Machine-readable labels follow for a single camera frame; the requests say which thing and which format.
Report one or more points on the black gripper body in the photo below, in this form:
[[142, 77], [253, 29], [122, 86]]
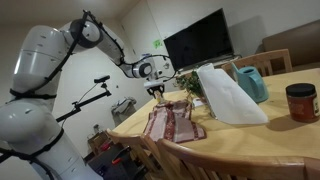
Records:
[[156, 87]]

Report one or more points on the red patterned cloth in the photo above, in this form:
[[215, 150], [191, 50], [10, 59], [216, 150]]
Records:
[[173, 123]]

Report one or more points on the green potted plant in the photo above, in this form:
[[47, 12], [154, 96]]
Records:
[[191, 85]]

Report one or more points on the grey fabric bundle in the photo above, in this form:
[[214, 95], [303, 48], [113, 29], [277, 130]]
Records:
[[123, 106]]

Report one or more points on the green sticky note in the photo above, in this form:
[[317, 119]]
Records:
[[157, 43]]

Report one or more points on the wooden dining chair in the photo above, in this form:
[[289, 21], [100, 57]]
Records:
[[233, 163], [133, 140], [263, 55]]

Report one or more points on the light television stand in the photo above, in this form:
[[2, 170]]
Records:
[[216, 61]]

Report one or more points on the black flat television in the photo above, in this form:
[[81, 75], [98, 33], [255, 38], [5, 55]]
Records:
[[200, 40]]

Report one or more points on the small bottle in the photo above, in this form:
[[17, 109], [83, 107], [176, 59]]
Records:
[[96, 129]]

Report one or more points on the orange black clamp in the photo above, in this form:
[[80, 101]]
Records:
[[106, 146], [116, 160]]

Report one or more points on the brown cardboard box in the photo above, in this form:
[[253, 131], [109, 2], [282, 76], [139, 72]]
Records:
[[96, 141]]

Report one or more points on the teal watering can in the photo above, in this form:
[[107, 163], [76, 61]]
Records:
[[253, 83]]

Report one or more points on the brown armchair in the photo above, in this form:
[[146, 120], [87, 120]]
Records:
[[293, 43]]

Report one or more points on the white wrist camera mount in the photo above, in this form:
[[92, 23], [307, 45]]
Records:
[[153, 83]]

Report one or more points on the black stand camera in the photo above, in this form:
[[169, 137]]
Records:
[[101, 79]]

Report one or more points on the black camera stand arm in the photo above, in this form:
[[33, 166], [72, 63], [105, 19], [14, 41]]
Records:
[[86, 101]]

